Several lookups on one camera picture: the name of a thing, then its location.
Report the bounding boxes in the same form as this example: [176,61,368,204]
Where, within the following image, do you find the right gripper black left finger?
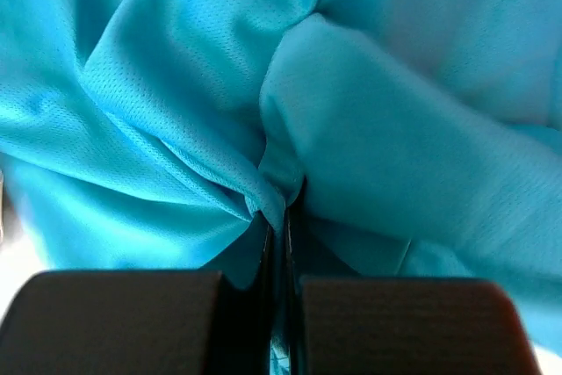
[1,217,274,374]

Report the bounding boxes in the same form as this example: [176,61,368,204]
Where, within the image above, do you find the teal t shirt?
[1,0,561,353]

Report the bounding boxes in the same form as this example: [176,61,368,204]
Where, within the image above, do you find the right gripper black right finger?
[284,186,540,374]

